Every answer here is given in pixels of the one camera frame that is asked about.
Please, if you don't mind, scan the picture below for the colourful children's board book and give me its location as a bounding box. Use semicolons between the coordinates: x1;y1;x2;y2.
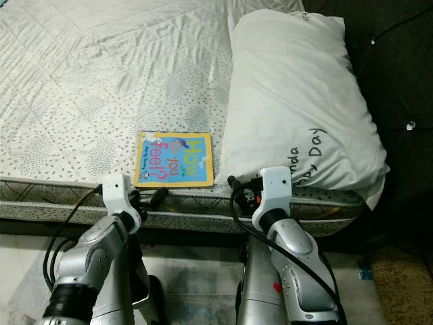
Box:
134;131;215;188

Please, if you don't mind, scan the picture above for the white pillow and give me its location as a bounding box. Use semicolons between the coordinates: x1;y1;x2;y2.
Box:
216;9;390;211

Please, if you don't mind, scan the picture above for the silver robot right leg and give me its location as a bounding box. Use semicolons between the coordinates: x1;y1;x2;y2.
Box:
235;234;286;325

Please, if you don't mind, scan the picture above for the silver robot leg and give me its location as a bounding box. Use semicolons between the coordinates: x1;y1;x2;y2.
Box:
235;234;286;325
101;240;164;325

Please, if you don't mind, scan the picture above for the silver robot left leg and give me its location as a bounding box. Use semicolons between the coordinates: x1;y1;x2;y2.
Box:
101;240;164;325

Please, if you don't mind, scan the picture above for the brown floor rug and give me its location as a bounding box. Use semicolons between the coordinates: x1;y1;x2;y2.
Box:
367;245;433;325

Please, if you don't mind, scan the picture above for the black tufted headboard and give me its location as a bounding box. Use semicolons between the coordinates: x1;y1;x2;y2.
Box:
301;0;433;255

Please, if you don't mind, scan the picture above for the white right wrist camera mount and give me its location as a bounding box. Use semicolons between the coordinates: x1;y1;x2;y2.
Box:
252;167;293;221

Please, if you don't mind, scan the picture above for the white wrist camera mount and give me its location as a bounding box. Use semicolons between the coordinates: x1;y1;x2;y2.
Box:
101;173;136;217
252;167;293;221

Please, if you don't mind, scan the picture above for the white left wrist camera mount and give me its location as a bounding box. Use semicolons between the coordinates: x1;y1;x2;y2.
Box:
101;173;136;217

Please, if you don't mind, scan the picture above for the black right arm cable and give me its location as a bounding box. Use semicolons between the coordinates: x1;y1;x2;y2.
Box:
229;186;347;320

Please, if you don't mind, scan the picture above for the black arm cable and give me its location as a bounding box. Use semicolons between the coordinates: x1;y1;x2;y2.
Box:
43;187;106;288
229;186;347;320

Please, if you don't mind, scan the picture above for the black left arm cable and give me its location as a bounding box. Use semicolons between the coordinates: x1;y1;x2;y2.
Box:
43;187;106;288

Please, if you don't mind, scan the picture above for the black bed frame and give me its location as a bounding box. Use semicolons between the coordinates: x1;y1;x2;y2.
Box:
0;217;373;255

